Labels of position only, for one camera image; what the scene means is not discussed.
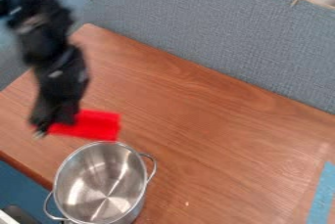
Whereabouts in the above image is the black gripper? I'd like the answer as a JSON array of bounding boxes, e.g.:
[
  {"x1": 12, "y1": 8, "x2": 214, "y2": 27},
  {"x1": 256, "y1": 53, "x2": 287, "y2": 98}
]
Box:
[{"x1": 28, "y1": 46, "x2": 88, "y2": 139}]

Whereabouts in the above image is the metal pot with handles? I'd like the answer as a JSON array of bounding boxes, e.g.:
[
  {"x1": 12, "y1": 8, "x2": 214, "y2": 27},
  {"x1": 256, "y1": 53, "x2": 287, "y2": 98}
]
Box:
[{"x1": 43, "y1": 141, "x2": 157, "y2": 224}]

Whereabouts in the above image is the dark object bottom left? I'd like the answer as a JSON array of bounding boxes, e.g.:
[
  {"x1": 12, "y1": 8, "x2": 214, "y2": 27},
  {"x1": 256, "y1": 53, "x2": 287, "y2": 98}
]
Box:
[{"x1": 1, "y1": 204, "x2": 41, "y2": 224}]

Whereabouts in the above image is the red plastic block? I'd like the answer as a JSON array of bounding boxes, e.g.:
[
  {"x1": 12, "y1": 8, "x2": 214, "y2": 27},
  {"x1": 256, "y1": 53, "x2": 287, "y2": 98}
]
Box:
[{"x1": 47, "y1": 110, "x2": 120, "y2": 141}]

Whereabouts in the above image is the blue tape strip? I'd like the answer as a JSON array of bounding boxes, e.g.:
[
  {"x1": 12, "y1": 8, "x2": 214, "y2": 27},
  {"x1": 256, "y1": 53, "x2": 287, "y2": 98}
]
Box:
[{"x1": 307, "y1": 162, "x2": 335, "y2": 224}]

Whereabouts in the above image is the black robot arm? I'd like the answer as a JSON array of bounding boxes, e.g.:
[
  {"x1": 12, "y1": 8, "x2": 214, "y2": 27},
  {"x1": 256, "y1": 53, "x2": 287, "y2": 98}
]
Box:
[{"x1": 0, "y1": 0, "x2": 88, "y2": 138}]

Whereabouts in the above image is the grey fabric divider panel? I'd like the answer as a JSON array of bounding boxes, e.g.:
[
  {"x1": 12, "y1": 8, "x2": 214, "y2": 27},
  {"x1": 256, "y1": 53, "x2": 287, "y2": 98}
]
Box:
[{"x1": 86, "y1": 0, "x2": 335, "y2": 114}]

